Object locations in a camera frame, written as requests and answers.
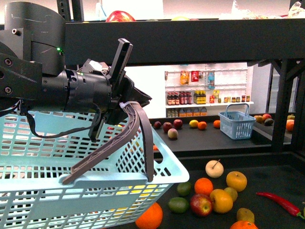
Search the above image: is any blue basket on far shelf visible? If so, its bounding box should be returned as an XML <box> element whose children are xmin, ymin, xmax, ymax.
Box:
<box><xmin>218</xmin><ymin>103</ymin><xmax>256</xmax><ymax>140</ymax></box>

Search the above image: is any orange beside far lemon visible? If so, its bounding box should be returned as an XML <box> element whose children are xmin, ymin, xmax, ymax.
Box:
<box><xmin>197</xmin><ymin>121</ymin><xmax>207</xmax><ymax>130</ymax></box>

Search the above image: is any large orange centre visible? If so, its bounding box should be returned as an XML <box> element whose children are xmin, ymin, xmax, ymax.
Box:
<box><xmin>230</xmin><ymin>220</ymin><xmax>258</xmax><ymax>229</ymax></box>

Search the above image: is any kiwi fruit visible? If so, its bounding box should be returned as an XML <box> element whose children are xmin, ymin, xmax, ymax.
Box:
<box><xmin>224</xmin><ymin>187</ymin><xmax>238</xmax><ymax>202</ymax></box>
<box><xmin>236</xmin><ymin>208</ymin><xmax>255</xmax><ymax>223</ymax></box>

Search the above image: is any small orange near front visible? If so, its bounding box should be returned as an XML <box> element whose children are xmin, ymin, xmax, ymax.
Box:
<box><xmin>194</xmin><ymin>177</ymin><xmax>214</xmax><ymax>196</ymax></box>

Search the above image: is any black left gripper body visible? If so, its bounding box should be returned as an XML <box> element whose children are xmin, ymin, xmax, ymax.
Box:
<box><xmin>65</xmin><ymin>38</ymin><xmax>151</xmax><ymax>141</ymax></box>

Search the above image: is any red chili pepper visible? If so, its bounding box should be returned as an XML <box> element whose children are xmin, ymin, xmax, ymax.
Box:
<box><xmin>256</xmin><ymin>192</ymin><xmax>305</xmax><ymax>219</ymax></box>

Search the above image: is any light blue plastic basket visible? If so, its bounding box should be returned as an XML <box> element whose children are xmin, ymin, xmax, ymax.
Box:
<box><xmin>0</xmin><ymin>112</ymin><xmax>189</xmax><ymax>229</ymax></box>

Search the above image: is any yellow lemon far shelf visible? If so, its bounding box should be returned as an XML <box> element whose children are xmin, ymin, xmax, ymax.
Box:
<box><xmin>189</xmin><ymin>120</ymin><xmax>199</xmax><ymax>128</ymax></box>

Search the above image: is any white pear with stem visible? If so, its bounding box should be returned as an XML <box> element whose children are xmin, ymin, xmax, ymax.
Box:
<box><xmin>205</xmin><ymin>159</ymin><xmax>224</xmax><ymax>178</ymax></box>

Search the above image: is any yellow-orange apple fruit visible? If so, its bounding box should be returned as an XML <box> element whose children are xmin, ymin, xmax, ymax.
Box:
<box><xmin>226</xmin><ymin>171</ymin><xmax>247</xmax><ymax>192</ymax></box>

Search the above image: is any pink peach far shelf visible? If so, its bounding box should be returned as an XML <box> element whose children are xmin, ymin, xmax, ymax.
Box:
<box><xmin>167</xmin><ymin>128</ymin><xmax>178</xmax><ymax>139</ymax></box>

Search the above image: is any dark red apple far shelf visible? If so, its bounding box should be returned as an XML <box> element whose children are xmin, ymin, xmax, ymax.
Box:
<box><xmin>173</xmin><ymin>119</ymin><xmax>183</xmax><ymax>129</ymax></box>

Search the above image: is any red-yellow apple centre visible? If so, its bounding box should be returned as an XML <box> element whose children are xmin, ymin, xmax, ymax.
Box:
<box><xmin>190</xmin><ymin>194</ymin><xmax>213</xmax><ymax>217</ymax></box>

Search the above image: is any large orange left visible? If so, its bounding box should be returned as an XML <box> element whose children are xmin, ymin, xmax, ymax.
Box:
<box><xmin>135</xmin><ymin>202</ymin><xmax>163</xmax><ymax>229</ymax></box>

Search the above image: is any red apple on top shelf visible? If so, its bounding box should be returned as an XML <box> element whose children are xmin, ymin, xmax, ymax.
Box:
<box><xmin>105</xmin><ymin>10</ymin><xmax>136</xmax><ymax>22</ymax></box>

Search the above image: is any white retail shelf with bottles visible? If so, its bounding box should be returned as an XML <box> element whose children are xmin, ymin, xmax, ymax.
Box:
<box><xmin>164</xmin><ymin>62</ymin><xmax>253</xmax><ymax>117</ymax></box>

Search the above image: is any orange persimmon-like fruit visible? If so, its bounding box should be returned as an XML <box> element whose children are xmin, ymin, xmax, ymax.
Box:
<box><xmin>210</xmin><ymin>189</ymin><xmax>233</xmax><ymax>214</ymax></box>

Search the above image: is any green lime lower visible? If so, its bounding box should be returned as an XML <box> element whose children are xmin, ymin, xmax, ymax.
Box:
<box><xmin>168</xmin><ymin>197</ymin><xmax>189</xmax><ymax>214</ymax></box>

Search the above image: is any green lime upper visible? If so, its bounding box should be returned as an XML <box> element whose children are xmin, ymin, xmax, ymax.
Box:
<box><xmin>176</xmin><ymin>181</ymin><xmax>192</xmax><ymax>197</ymax></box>

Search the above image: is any green lime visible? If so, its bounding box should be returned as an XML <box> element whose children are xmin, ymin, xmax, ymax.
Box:
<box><xmin>176</xmin><ymin>181</ymin><xmax>192</xmax><ymax>197</ymax></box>
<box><xmin>168</xmin><ymin>197</ymin><xmax>189</xmax><ymax>214</ymax></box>

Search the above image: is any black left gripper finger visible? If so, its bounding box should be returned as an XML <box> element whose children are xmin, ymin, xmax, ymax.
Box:
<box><xmin>62</xmin><ymin>104</ymin><xmax>141</xmax><ymax>185</ymax></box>

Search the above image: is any kiwi fruit lower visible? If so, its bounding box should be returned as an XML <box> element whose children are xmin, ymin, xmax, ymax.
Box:
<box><xmin>236</xmin><ymin>208</ymin><xmax>255</xmax><ymax>223</ymax></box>

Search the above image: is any kiwi fruit upper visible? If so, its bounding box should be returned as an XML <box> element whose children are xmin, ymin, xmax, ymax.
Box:
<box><xmin>224</xmin><ymin>187</ymin><xmax>238</xmax><ymax>202</ymax></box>

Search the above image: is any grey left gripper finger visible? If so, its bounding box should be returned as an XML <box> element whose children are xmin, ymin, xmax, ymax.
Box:
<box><xmin>134</xmin><ymin>103</ymin><xmax>154</xmax><ymax>182</ymax></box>

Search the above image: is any large orange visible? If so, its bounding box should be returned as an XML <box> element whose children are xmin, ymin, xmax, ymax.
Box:
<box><xmin>230</xmin><ymin>220</ymin><xmax>258</xmax><ymax>229</ymax></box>
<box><xmin>135</xmin><ymin>202</ymin><xmax>163</xmax><ymax>229</ymax></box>

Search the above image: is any black metal shelf frame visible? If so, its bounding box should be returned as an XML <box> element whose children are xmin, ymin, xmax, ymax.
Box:
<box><xmin>56</xmin><ymin>0</ymin><xmax>305</xmax><ymax>229</ymax></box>

